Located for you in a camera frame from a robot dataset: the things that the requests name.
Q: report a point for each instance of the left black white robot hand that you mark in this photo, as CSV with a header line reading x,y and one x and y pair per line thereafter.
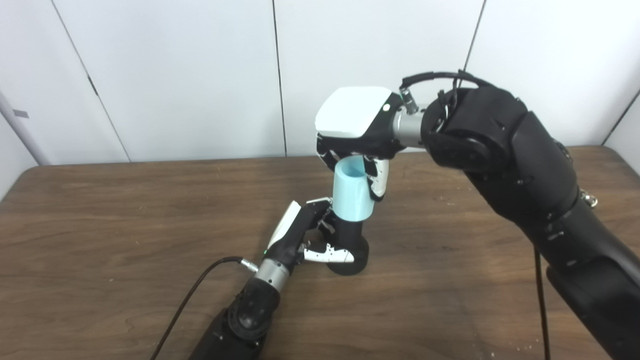
x,y
287,245

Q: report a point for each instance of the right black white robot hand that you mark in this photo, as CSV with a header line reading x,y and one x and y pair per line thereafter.
x,y
355,112

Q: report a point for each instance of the black flared nozzle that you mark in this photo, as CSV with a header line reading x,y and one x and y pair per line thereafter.
x,y
352,237

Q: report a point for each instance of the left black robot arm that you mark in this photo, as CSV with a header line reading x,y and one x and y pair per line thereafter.
x,y
250,312

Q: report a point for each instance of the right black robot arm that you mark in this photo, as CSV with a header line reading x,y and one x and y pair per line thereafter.
x,y
530,160

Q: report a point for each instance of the white wall corner post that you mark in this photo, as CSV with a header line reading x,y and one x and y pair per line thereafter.
x,y
27,140

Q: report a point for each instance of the small gray wall tag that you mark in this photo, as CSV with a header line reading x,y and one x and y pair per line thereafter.
x,y
21,113

